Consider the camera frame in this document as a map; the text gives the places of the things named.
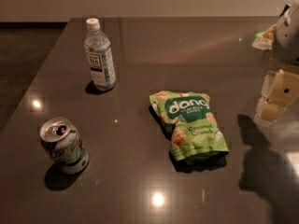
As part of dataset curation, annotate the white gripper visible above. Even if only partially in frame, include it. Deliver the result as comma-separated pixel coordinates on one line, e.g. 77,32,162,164
255,0,299,122

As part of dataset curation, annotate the green white 7up can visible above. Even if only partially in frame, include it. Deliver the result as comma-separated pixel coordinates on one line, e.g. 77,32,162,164
39,118,89,175

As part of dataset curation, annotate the green Dang snack bag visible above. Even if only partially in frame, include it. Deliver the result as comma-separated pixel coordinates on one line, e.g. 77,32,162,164
149,91,229,164

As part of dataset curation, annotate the clear plastic water bottle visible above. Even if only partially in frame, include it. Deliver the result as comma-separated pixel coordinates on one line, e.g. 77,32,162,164
84,18,117,91

